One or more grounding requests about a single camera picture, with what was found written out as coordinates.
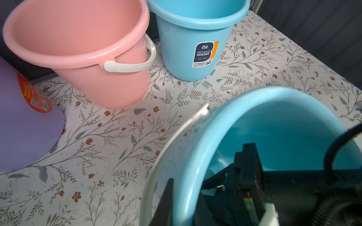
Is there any blue bucket white handle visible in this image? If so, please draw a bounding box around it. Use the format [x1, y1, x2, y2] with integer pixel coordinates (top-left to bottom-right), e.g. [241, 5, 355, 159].
[139, 87, 362, 226]

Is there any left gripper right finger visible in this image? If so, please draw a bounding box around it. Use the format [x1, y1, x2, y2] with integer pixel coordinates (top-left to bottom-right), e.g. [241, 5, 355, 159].
[194, 193, 217, 226]

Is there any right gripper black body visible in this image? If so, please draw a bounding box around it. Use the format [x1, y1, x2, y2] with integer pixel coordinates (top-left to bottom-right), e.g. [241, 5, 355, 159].
[202, 143, 362, 226]

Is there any blue bucket with label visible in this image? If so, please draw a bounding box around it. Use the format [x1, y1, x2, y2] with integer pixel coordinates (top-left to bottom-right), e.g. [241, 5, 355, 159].
[147, 0, 250, 82]

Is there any purple plastic bucket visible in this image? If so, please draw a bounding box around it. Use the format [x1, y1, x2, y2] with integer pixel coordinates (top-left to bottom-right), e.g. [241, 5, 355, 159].
[1, 59, 65, 172]

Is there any floral patterned table mat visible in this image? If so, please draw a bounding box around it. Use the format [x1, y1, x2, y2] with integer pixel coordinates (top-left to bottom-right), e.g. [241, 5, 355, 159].
[1, 12, 362, 226]

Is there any pink plastic bucket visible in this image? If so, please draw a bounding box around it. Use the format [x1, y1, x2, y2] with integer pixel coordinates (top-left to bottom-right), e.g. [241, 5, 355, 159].
[3, 0, 156, 109]

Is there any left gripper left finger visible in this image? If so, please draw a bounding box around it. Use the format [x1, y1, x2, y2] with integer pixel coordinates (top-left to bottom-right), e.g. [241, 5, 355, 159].
[149, 179, 174, 226]

